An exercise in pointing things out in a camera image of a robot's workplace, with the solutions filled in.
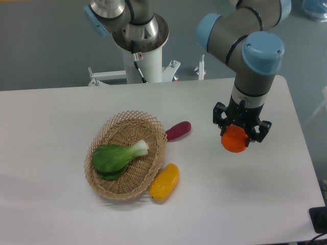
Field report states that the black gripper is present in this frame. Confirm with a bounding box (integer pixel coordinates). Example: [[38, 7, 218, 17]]
[[213, 96, 272, 147]]

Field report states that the orange fruit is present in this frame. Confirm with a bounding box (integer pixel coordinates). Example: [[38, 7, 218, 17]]
[[221, 125, 248, 153]]

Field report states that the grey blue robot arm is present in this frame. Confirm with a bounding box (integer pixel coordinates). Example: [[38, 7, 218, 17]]
[[83, 1, 291, 152]]

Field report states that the purple sweet potato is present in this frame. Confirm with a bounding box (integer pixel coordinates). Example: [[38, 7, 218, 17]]
[[166, 121, 192, 141]]

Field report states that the yellow mango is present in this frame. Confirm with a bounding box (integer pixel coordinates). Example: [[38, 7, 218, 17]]
[[149, 163, 179, 201]]

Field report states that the black device at table corner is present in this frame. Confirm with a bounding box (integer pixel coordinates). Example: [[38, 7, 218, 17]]
[[309, 206, 326, 233]]

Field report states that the woven wicker basket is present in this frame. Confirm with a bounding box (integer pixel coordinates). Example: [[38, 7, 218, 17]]
[[84, 111, 167, 200]]

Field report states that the blue object top right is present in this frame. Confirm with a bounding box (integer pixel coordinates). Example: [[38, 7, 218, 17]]
[[302, 0, 326, 22]]

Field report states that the green bok choy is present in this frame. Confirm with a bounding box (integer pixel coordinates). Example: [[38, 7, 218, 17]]
[[91, 140, 149, 181]]

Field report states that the white frame at right edge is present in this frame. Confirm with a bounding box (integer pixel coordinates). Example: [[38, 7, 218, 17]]
[[303, 86, 326, 127]]

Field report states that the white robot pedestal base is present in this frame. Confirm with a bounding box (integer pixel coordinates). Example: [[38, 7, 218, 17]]
[[87, 13, 207, 87]]

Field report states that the black cable on pedestal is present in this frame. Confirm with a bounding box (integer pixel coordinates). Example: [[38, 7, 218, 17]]
[[130, 40, 148, 84]]

